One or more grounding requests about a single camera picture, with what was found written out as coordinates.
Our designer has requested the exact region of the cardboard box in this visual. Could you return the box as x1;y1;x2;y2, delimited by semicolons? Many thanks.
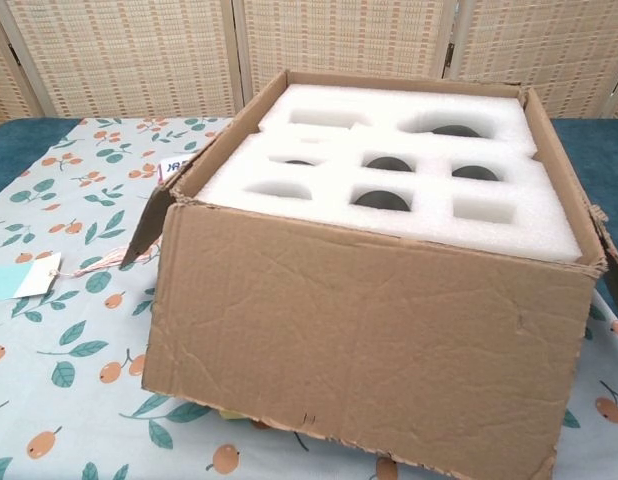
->
119;69;618;480

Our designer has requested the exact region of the white toothpaste box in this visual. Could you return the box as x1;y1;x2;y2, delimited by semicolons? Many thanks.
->
157;158;191;183

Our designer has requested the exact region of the white foam insert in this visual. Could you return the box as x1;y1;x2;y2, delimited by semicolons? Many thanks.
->
193;82;550;264

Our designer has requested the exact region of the black teacup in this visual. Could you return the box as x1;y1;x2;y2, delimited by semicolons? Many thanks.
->
367;155;413;174

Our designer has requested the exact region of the black teapot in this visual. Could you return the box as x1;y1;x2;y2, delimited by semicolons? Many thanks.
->
431;124;483;139

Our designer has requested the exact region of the floral print tablecloth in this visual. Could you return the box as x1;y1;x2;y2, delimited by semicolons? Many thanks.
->
0;115;618;480

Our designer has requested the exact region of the woven folding screen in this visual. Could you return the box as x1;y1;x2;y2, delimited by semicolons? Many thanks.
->
0;0;618;126

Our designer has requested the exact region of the teal white tasselled bookmark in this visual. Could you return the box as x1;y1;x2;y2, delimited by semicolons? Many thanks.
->
0;243;160;304

